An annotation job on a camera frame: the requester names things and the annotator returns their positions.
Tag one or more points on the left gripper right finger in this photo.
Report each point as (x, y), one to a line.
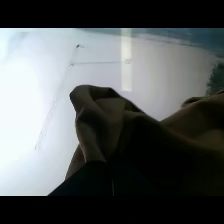
(131, 183)

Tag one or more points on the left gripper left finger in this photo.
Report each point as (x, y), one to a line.
(88, 181)

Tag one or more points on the brown garment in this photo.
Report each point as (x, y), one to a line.
(156, 140)

